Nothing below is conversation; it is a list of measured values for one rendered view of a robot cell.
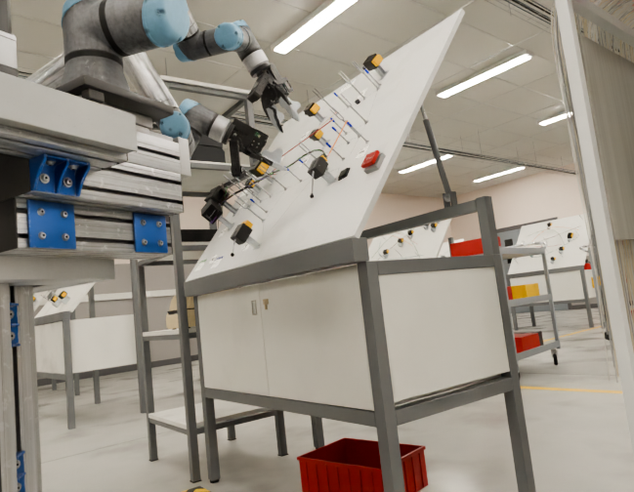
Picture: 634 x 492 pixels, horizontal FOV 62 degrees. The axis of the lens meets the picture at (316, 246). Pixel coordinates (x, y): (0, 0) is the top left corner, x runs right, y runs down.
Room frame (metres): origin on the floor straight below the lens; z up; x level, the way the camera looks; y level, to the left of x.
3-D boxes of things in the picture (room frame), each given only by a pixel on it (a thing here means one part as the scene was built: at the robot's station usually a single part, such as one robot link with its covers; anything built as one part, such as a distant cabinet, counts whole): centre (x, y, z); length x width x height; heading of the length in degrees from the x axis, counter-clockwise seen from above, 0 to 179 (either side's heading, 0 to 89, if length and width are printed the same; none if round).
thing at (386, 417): (2.06, -0.02, 0.40); 1.18 x 0.60 x 0.80; 36
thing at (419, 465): (2.05, -0.08, 0.07); 0.39 x 0.29 x 0.14; 49
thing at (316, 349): (1.67, 0.05, 0.60); 0.55 x 0.03 x 0.39; 36
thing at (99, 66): (1.07, 0.43, 1.21); 0.15 x 0.15 x 0.10
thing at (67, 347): (4.66, 2.07, 0.83); 1.18 x 0.72 x 1.65; 41
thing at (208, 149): (2.64, 0.60, 1.56); 0.30 x 0.23 x 0.19; 128
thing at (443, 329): (2.07, -0.03, 0.60); 1.17 x 0.58 x 0.40; 36
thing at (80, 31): (1.07, 0.42, 1.33); 0.13 x 0.12 x 0.14; 76
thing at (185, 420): (2.75, 0.62, 0.93); 0.61 x 0.50 x 1.85; 36
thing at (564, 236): (8.08, -3.55, 0.83); 1.18 x 0.72 x 1.65; 40
